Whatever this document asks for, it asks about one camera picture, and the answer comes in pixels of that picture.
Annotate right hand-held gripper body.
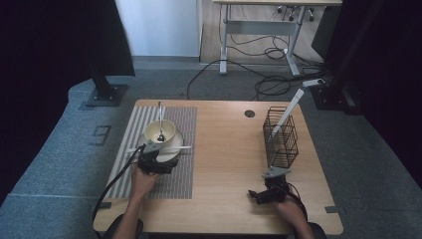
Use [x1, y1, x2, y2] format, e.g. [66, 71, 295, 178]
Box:
[263, 166, 293, 205]

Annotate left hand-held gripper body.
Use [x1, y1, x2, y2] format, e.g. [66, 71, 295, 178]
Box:
[136, 139, 168, 176]

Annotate white plate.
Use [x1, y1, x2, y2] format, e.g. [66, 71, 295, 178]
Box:
[136, 128, 184, 163]

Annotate black wire basket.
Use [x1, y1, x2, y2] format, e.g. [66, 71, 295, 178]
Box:
[262, 106, 300, 170]

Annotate person's left hand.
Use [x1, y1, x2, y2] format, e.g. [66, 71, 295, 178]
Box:
[130, 163, 162, 201]

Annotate person's right hand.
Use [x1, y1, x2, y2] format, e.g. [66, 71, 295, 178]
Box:
[275, 195, 309, 231]

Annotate cream bowl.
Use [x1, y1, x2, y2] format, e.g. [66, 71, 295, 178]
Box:
[143, 119, 177, 145]

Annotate grey striped placemat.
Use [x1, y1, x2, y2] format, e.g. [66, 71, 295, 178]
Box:
[104, 105, 198, 200]

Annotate metal spoon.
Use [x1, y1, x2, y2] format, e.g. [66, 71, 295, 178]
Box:
[156, 101, 166, 143]

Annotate grey floor outlet cover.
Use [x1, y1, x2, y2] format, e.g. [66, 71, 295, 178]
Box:
[89, 124, 112, 147]

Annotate long white utensil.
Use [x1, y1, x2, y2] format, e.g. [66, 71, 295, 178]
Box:
[271, 88, 306, 136]

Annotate white power strip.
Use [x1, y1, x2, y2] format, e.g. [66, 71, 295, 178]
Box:
[302, 78, 326, 89]

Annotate dark curtain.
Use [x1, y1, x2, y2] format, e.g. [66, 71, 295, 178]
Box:
[0, 0, 136, 207]
[331, 0, 422, 190]

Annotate white-legged desk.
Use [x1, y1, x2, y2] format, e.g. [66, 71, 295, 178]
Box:
[212, 0, 343, 78]

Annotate dark panel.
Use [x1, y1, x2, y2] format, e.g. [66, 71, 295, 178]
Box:
[311, 4, 342, 62]

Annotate office chair caster base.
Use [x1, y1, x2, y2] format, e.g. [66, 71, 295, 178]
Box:
[276, 4, 317, 23]

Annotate red and black gripper wires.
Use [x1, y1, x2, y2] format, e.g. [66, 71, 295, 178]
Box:
[286, 182, 309, 222]

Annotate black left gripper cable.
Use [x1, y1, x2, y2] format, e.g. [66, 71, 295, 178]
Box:
[92, 143, 147, 239]

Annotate black floor cable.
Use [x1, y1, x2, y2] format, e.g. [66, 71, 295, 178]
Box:
[186, 59, 267, 101]

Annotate black stand with base plate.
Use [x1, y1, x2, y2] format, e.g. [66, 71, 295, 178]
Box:
[84, 64, 129, 108]

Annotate tangle of black cables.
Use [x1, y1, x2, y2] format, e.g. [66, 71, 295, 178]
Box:
[228, 33, 332, 102]

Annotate black metal frame stand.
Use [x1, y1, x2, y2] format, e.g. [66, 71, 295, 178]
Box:
[310, 0, 386, 117]

